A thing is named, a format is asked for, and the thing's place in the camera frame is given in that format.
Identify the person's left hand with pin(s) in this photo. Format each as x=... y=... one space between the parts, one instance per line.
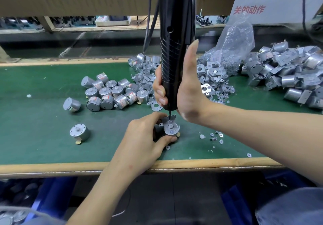
x=139 y=149

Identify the person's right hand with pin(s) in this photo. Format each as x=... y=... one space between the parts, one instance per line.
x=192 y=93

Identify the pile of metal brackets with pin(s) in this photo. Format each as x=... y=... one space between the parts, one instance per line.
x=214 y=78

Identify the silver metal bracket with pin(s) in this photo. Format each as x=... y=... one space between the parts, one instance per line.
x=165 y=122

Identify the silver round motor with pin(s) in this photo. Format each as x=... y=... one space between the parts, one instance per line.
x=172 y=129

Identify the pile of silver motors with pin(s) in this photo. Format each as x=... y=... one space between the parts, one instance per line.
x=103 y=96

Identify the black electric screwdriver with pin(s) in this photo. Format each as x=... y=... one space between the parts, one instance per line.
x=176 y=20

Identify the pile of assembled motors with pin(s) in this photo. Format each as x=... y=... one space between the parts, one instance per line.
x=287 y=71

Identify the heap of grey binned motors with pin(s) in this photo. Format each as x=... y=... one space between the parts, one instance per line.
x=15 y=209

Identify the person's left forearm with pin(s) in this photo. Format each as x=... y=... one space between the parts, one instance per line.
x=103 y=199

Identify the scatter of small silver screws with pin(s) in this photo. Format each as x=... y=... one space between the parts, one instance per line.
x=214 y=136

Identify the small clear plastic bag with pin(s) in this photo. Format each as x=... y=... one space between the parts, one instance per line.
x=234 y=43

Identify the blue plastic bin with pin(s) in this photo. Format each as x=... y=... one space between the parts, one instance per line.
x=50 y=197

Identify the dark blue crate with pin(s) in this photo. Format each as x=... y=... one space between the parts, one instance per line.
x=245 y=202

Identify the green bench mat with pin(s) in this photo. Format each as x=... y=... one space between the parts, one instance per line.
x=20 y=131

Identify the white paper sign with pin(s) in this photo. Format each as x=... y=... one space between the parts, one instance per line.
x=280 y=0

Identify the grey blue trousers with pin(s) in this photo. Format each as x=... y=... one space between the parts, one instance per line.
x=290 y=207

